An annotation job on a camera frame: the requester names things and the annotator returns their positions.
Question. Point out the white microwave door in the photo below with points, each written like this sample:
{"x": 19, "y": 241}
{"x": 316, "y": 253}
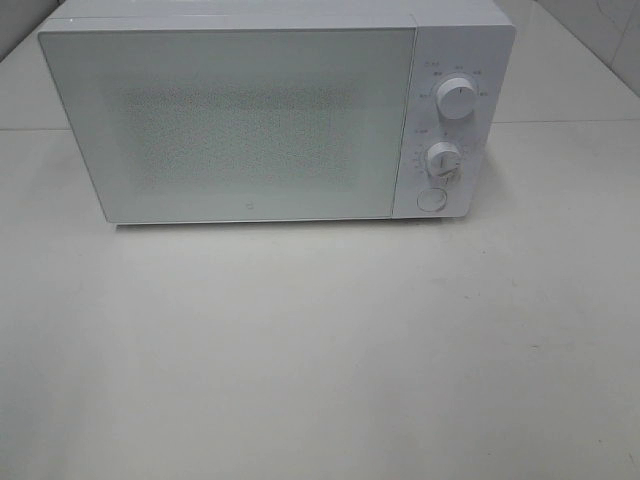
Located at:
{"x": 204, "y": 126}

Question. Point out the white timer knob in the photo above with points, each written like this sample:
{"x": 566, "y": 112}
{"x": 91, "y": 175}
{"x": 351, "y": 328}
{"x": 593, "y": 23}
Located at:
{"x": 443, "y": 160}

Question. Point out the upper white power knob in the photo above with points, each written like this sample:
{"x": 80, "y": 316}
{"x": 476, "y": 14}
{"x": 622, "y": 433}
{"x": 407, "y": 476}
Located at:
{"x": 456, "y": 96}

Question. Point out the white microwave oven body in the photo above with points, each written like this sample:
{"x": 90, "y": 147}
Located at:
{"x": 473, "y": 38}

